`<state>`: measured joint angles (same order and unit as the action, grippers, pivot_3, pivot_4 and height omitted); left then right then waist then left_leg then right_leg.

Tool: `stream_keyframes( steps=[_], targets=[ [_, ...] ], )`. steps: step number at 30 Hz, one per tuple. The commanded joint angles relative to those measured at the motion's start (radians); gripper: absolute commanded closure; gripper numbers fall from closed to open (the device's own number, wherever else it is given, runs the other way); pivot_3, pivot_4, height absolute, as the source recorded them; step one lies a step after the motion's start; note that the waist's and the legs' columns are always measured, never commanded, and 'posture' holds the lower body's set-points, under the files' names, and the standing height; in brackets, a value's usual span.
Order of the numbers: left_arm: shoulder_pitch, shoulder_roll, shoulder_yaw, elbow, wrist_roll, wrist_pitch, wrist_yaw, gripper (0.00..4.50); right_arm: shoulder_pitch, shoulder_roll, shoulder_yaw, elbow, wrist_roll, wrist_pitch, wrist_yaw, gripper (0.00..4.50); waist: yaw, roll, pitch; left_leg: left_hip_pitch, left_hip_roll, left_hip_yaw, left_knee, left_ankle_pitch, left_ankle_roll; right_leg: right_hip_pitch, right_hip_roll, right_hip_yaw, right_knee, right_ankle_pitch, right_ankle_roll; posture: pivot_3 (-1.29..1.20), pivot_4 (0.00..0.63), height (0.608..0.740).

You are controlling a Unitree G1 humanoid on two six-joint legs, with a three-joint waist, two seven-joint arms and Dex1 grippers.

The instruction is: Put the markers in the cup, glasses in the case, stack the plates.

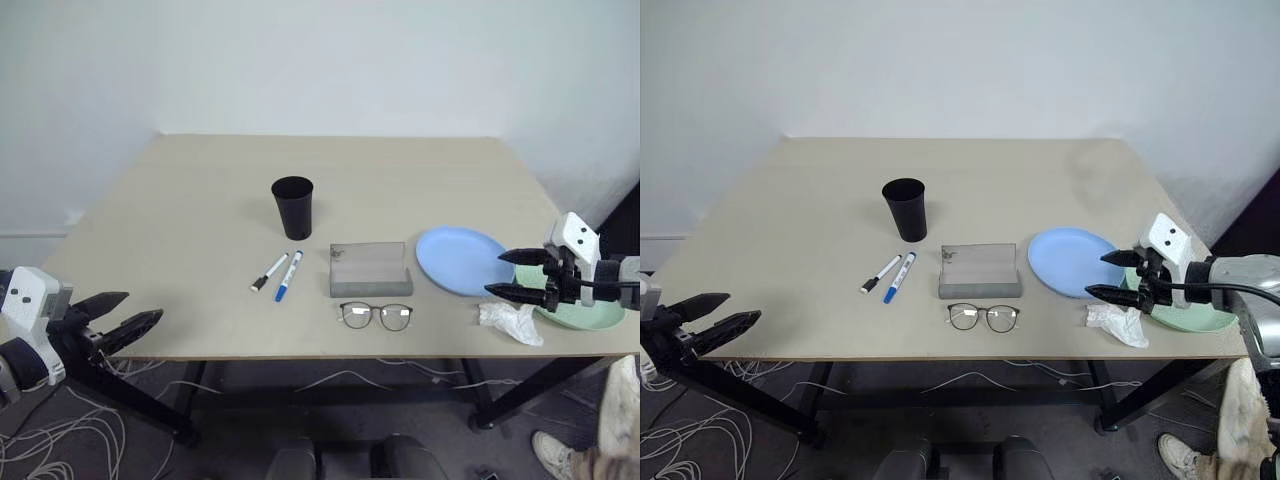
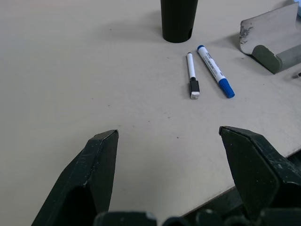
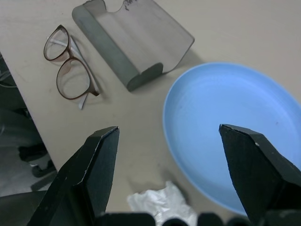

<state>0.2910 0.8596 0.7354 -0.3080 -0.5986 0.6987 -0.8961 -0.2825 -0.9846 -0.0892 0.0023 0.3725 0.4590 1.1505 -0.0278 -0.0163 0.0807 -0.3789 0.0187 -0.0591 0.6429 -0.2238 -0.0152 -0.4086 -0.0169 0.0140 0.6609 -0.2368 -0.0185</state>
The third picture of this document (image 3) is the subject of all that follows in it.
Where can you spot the brown frame eyeglasses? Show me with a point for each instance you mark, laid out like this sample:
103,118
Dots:
71,55

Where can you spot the white tissue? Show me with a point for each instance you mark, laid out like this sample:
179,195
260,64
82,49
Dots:
162,200

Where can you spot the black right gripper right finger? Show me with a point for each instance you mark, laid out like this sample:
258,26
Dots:
256,169

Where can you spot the light blue round plate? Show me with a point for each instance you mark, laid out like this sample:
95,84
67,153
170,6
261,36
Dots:
207,101

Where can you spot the grey rectangular block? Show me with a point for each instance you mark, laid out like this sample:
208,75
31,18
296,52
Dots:
131,40

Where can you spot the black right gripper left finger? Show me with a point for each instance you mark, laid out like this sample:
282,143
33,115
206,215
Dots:
91,169

